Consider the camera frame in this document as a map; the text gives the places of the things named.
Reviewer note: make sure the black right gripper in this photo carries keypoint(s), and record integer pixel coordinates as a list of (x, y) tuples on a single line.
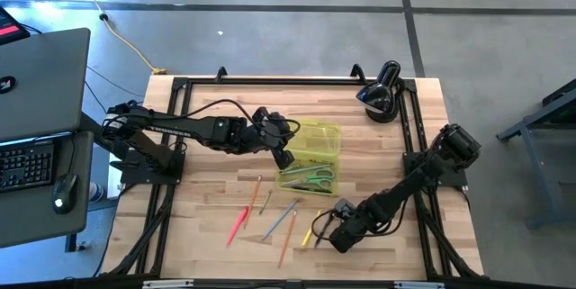
[(344, 237)]

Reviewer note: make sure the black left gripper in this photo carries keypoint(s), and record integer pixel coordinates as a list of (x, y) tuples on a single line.
[(270, 131)]

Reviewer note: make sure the yellow pencil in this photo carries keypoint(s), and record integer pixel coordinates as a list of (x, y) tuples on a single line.
[(309, 235)]

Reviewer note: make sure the yellow-green transparent supply box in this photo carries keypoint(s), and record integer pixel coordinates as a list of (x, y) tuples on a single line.
[(315, 140)]

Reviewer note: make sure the short grey-green pencil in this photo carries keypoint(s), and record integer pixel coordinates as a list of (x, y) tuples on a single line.
[(265, 202)]

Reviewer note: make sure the orange wooden pencil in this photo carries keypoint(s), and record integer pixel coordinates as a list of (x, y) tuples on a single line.
[(286, 238), (252, 201)]

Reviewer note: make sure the blue pencil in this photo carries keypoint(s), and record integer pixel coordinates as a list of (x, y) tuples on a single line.
[(280, 219)]

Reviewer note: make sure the pink highlighter pen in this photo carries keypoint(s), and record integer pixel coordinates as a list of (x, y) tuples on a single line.
[(237, 231)]

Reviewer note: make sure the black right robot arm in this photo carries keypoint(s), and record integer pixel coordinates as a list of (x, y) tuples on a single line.
[(405, 190)]

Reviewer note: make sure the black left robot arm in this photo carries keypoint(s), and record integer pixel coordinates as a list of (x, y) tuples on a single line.
[(180, 129)]

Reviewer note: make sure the black desk lamp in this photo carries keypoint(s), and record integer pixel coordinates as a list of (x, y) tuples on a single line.
[(378, 95)]

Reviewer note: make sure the white bottle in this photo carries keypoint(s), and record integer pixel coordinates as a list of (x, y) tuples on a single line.
[(95, 192)]

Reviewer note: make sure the blue-grey metal-legged table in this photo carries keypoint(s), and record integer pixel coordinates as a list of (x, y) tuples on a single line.
[(537, 167)]

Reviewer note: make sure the black computer mouse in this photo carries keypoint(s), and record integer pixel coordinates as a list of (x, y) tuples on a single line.
[(64, 194)]

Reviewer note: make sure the dark grey side desk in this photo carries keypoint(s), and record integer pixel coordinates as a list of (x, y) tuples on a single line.
[(36, 221)]

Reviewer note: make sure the black keyboard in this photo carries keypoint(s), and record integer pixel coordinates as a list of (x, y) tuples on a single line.
[(27, 167)]

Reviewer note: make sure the black device with red screen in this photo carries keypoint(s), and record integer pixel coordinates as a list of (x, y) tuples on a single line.
[(9, 25)]

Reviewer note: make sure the silver metal bracket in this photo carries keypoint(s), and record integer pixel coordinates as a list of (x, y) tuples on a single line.
[(166, 284), (418, 285)]

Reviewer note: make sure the black frame hook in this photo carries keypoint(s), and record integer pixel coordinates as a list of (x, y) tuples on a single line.
[(355, 69), (218, 75)]

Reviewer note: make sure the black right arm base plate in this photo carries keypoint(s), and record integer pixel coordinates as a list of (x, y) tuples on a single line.
[(456, 176)]

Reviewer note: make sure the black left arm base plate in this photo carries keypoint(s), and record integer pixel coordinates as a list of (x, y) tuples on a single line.
[(135, 176)]

